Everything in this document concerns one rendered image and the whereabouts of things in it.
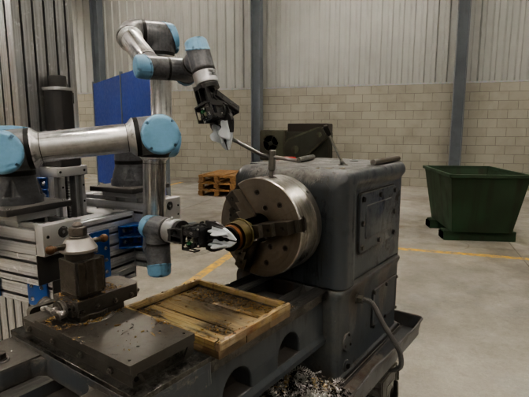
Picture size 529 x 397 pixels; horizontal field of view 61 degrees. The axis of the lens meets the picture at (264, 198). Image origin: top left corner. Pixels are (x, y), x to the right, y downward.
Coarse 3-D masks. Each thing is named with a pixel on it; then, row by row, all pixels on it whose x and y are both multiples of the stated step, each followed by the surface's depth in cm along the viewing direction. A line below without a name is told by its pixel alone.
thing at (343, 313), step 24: (384, 264) 174; (288, 288) 155; (312, 288) 149; (360, 288) 157; (384, 288) 177; (336, 312) 146; (360, 312) 160; (384, 312) 179; (336, 336) 147; (360, 336) 162; (384, 336) 180; (312, 360) 153; (336, 360) 149; (360, 360) 162
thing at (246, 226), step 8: (232, 224) 130; (240, 224) 129; (248, 224) 131; (232, 232) 127; (240, 232) 127; (248, 232) 129; (240, 240) 127; (248, 240) 129; (232, 248) 128; (240, 248) 130
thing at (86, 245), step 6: (66, 240) 97; (72, 240) 96; (78, 240) 97; (84, 240) 97; (90, 240) 98; (66, 246) 96; (72, 246) 96; (78, 246) 96; (84, 246) 97; (90, 246) 98; (96, 246) 100; (60, 252) 97; (66, 252) 96; (72, 252) 95; (78, 252) 96; (84, 252) 96; (90, 252) 97
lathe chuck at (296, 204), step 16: (256, 192) 139; (272, 192) 135; (288, 192) 133; (304, 192) 139; (224, 208) 148; (256, 208) 140; (272, 208) 136; (288, 208) 133; (304, 208) 134; (224, 224) 148; (272, 240) 138; (288, 240) 134; (304, 240) 133; (256, 256) 142; (272, 256) 138; (288, 256) 135; (304, 256) 139; (256, 272) 143; (272, 272) 139
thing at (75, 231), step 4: (72, 224) 98; (76, 224) 98; (80, 224) 98; (68, 228) 98; (72, 228) 97; (76, 228) 97; (80, 228) 97; (84, 228) 98; (68, 232) 98; (72, 232) 97; (76, 232) 97; (80, 232) 98; (84, 232) 98; (68, 236) 98; (72, 236) 97; (76, 236) 97; (80, 236) 98; (84, 236) 98
